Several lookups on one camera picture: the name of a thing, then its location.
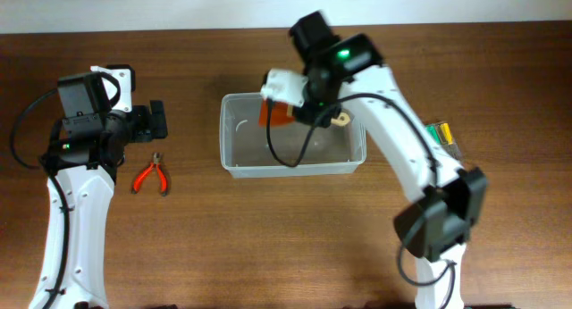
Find orange scraper with wooden handle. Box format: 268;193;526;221
258;99;351;128

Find clear screwdriver set case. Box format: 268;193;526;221
425;121;463;161

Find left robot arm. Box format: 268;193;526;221
29;65;168;308

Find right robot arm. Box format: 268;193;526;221
289;12;488;308

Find clear plastic container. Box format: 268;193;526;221
219;93;366;179

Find red handled cutting pliers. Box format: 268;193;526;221
130;152;170;197

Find right black cable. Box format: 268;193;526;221
265;92;442;190

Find black cable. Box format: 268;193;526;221
9;88;60;171
265;92;442;190

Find left black cable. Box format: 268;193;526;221
9;88;60;171

